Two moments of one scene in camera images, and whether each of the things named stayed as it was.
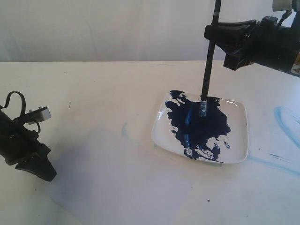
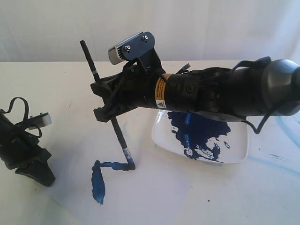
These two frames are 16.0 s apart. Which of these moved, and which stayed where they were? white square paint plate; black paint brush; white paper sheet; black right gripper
Moved: black paint brush; black right gripper
Stayed: white square paint plate; white paper sheet
